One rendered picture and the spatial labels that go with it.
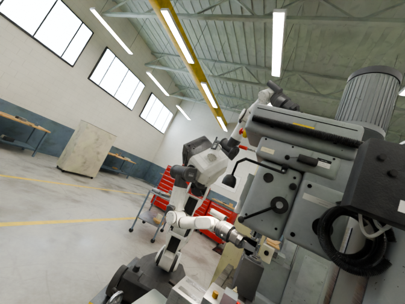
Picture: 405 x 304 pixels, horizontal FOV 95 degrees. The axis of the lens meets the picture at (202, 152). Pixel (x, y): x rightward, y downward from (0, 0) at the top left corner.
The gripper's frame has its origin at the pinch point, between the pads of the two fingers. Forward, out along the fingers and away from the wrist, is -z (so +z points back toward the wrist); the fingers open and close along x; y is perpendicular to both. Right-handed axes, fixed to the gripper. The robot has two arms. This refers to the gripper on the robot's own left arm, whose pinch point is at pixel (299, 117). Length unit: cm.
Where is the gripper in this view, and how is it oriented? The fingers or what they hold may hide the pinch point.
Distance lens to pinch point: 111.3
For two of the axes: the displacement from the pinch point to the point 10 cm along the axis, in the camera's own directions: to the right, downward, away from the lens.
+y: 7.6, -6.4, -1.4
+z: -4.9, -7.0, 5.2
